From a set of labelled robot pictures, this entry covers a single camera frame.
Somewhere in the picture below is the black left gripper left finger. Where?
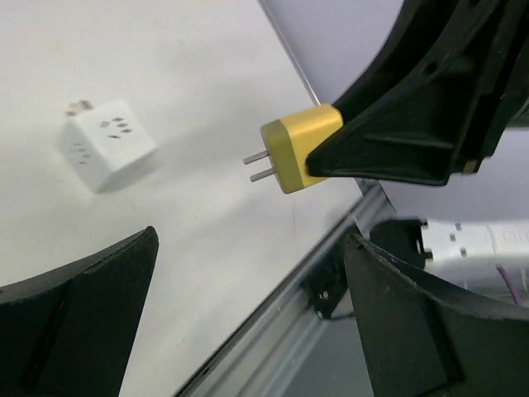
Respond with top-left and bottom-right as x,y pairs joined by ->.
1,227 -> 159,396

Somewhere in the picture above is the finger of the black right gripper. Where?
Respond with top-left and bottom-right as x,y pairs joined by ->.
304,53 -> 513,187
332,1 -> 461,120

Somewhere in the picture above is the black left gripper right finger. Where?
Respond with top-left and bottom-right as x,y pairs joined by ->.
345,233 -> 528,396

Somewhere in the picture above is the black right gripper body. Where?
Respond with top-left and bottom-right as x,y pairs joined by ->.
424,1 -> 528,176

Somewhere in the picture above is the yellow two-port USB charger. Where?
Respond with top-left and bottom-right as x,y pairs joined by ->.
243,104 -> 344,194

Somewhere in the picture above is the white cube socket adapter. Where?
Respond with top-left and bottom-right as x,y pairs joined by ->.
58,100 -> 158,193

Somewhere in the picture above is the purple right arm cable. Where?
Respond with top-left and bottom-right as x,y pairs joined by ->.
495,264 -> 526,307

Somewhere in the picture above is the aluminium table frame rail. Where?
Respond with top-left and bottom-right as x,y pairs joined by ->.
173,0 -> 398,397

